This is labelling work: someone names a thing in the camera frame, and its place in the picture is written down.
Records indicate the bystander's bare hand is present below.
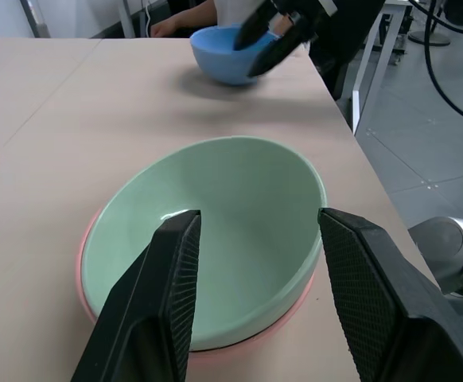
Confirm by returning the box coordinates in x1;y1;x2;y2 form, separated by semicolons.
150;18;179;39

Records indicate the grey round floor base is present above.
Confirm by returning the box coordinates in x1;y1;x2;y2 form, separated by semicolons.
407;28;452;45

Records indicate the silver robot body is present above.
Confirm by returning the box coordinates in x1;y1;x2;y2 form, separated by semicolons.
408;216;463;298

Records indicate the thick black cable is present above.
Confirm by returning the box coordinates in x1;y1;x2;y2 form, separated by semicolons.
409;0;463;127

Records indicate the black office chair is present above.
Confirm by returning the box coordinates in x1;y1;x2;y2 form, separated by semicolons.
307;0;386;101

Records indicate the white table frame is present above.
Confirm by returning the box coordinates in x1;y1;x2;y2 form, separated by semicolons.
350;10;402;134

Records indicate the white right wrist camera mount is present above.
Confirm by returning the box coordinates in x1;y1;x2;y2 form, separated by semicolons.
319;0;339;19

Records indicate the green bowl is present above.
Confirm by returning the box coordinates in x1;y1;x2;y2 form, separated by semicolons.
80;136;328;352

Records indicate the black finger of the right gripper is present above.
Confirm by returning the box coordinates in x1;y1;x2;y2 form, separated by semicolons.
233;0;282;52
247;16;317;78

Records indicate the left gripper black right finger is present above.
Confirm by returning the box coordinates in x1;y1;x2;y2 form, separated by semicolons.
317;206;463;382

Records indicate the blue bowl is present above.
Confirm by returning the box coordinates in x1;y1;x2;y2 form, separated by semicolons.
189;25;283;87

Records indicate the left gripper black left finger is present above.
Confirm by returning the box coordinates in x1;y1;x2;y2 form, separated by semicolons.
71;209;203;382

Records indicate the thin white cable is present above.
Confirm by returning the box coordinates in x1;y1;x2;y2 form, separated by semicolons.
144;0;154;37

